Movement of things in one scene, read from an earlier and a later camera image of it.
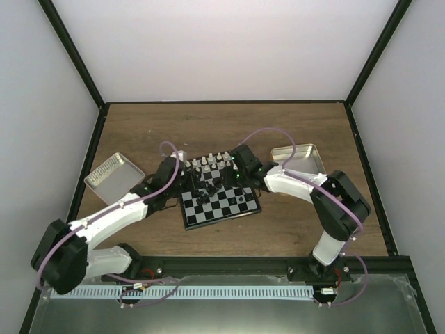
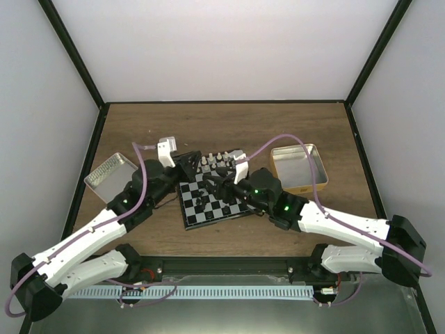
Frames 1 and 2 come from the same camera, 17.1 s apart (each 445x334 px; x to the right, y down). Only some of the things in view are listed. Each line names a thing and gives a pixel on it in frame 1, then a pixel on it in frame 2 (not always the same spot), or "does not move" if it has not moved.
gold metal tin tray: x=306 y=158 does not move
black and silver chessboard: x=227 y=203 does not move
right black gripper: x=228 y=179 to x=224 y=182
